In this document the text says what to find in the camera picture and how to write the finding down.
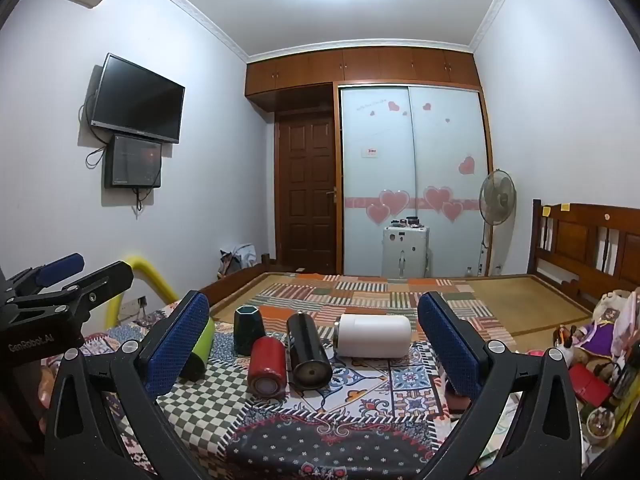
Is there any white cup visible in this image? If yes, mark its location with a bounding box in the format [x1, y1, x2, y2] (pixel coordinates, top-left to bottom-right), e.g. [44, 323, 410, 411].
[334, 313, 412, 359]

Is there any lime green cup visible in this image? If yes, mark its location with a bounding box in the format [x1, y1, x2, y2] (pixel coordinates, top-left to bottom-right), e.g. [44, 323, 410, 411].
[180, 317, 217, 382]

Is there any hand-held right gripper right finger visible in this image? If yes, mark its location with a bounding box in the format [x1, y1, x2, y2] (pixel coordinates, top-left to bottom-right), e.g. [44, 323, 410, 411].
[417, 291, 587, 480]

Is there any brown wooden door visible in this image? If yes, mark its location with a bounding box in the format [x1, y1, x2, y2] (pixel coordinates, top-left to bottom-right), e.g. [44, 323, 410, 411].
[274, 112, 337, 271]

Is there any dark green faceted cup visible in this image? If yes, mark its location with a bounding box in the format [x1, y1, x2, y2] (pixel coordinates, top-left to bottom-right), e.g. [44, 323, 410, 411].
[233, 306, 267, 356]

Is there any wooden bed frame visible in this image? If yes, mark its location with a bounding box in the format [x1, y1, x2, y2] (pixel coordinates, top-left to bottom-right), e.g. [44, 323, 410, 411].
[197, 199, 640, 322]

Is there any glass jar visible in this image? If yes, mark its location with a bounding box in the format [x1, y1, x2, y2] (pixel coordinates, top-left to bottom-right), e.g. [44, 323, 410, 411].
[585, 407, 622, 450]

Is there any striped patchwork blanket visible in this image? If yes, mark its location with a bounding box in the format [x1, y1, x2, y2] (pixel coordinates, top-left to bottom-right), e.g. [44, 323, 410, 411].
[240, 279, 518, 356]

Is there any floral checkered quilt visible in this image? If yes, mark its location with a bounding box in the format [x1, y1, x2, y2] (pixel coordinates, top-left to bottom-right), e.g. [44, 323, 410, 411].
[42, 317, 521, 480]

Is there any pile of clothes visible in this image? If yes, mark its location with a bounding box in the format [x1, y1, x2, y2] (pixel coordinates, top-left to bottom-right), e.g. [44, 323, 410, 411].
[217, 243, 259, 279]

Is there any wooden wardrobe with glass doors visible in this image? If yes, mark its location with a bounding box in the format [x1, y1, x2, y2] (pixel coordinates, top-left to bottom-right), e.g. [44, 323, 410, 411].
[245, 47, 497, 279]

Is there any yellow foam tube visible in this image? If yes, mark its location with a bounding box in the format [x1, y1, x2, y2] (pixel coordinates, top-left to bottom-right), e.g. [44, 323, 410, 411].
[105, 255, 179, 329]

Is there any small black wall monitor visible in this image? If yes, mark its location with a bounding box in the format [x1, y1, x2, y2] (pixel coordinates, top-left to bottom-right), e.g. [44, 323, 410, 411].
[103, 134, 163, 190]

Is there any black television cable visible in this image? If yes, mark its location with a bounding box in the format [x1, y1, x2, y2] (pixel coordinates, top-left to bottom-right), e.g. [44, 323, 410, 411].
[77, 87, 108, 171]

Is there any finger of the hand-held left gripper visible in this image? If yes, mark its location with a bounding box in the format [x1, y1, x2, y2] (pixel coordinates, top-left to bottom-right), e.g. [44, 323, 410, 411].
[7, 253, 85, 295]
[47, 260, 135, 332]

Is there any small white cabinet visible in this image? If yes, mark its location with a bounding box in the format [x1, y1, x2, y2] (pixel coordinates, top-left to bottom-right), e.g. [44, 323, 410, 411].
[382, 225, 431, 279]

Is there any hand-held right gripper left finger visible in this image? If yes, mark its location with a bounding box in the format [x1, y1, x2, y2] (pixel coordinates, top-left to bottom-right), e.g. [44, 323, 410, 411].
[44, 290, 211, 480]

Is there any white standing fan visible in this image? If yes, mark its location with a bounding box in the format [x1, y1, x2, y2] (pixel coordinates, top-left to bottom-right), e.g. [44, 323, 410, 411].
[476, 169, 517, 277]

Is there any red box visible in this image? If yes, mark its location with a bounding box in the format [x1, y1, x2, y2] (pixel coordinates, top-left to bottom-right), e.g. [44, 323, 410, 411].
[567, 364, 614, 404]

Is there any black wall television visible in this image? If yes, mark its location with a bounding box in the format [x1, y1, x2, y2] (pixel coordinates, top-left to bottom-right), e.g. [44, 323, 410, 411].
[90, 52, 186, 145]

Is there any black cup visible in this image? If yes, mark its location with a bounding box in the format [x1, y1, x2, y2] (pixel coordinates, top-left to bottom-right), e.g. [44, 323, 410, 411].
[286, 311, 333, 391]

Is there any red cup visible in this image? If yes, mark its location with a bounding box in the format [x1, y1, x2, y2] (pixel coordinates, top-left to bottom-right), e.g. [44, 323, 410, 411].
[248, 336, 290, 402]

